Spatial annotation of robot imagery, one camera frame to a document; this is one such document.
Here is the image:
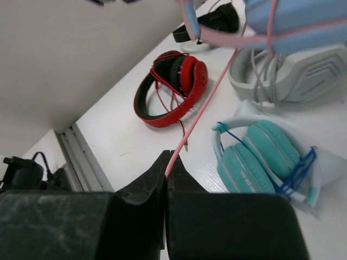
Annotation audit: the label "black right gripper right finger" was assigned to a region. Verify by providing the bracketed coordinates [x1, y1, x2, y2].
[165, 158, 309, 259]

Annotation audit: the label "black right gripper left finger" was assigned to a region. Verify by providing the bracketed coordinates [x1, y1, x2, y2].
[1, 151, 170, 259]

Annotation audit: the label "pink and blue cat-ear headphones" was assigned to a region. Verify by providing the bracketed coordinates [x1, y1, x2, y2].
[164, 0, 347, 179]

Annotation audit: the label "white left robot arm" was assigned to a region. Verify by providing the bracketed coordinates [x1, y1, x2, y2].
[1, 151, 73, 193]

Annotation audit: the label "teal cat-ear headphones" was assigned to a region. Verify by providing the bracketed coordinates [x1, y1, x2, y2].
[213, 100, 346, 207]

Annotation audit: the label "red and black headphones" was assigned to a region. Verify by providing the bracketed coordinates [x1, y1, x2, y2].
[133, 50, 208, 134]

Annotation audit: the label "black on-ear headphones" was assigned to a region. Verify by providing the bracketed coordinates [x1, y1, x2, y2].
[172, 2, 240, 43]

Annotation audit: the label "grey gaming headset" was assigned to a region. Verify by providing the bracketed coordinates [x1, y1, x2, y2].
[228, 44, 346, 104]

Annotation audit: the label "aluminium left side rail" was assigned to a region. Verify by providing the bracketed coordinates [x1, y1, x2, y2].
[56, 123, 114, 192]

